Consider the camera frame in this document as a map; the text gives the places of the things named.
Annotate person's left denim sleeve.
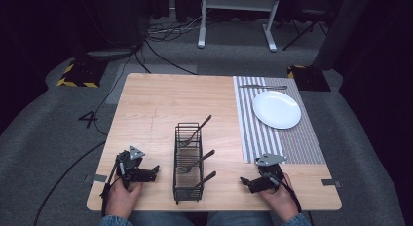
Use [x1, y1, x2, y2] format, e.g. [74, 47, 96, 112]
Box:
[97, 214, 134, 226]

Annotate grey striped placemat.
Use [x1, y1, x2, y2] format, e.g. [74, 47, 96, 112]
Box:
[232, 75, 327, 165]

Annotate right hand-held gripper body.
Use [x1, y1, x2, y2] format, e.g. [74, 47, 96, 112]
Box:
[248, 153, 288, 195]

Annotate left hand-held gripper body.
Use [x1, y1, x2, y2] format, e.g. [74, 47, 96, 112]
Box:
[115, 145, 156, 190]

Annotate black wire cutlery basket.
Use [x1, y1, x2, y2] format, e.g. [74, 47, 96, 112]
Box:
[172, 122, 206, 205]

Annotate black tripod stand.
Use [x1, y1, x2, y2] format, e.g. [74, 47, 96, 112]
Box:
[282, 8, 329, 52]

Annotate silver table knife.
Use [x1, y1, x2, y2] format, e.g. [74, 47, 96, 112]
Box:
[239, 84, 288, 91]

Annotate person's right hand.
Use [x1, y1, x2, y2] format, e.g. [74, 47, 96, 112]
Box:
[258, 172, 302, 223]

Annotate bundle of floor cables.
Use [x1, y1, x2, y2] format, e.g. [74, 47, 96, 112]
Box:
[144, 16, 204, 44]

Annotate black yellow striped base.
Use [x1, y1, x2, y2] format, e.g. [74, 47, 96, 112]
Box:
[286, 64, 332, 93]
[56, 57, 109, 90]

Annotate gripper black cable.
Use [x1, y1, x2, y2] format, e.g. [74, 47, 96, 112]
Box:
[282, 171, 304, 214]
[99, 159, 121, 218]

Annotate white round plate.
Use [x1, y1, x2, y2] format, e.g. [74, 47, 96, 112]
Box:
[251, 90, 302, 131]

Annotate person's right denim sleeve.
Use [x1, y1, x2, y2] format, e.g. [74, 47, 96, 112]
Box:
[282, 212, 312, 226]

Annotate dark-handled metal fork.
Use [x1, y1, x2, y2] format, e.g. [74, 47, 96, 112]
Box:
[177, 149, 216, 174]

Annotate short dark-handled utensil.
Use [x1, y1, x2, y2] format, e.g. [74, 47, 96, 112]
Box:
[193, 170, 217, 189]

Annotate long black floor cable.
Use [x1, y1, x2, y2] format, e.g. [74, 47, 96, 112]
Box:
[31, 40, 154, 226]

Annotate dark grey slanted column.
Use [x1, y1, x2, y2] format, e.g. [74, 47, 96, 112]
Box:
[312, 0, 373, 71]

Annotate person's denim sleeve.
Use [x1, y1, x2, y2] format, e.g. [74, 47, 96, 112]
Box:
[97, 214, 134, 226]
[282, 212, 312, 226]

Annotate person's left hand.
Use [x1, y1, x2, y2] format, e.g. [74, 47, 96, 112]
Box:
[104, 179, 144, 219]

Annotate white metal table frame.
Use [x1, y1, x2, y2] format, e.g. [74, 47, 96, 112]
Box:
[197, 0, 282, 53]

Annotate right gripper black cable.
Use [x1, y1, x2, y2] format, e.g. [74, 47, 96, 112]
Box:
[282, 171, 304, 214]

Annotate person's jeans legs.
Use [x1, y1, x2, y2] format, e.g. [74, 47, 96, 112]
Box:
[129, 210, 276, 226]

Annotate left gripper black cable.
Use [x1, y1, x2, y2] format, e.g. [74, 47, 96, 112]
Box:
[99, 159, 121, 218]

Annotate grey tape strip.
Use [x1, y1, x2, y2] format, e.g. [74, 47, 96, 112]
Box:
[320, 178, 343, 189]
[84, 173, 108, 184]

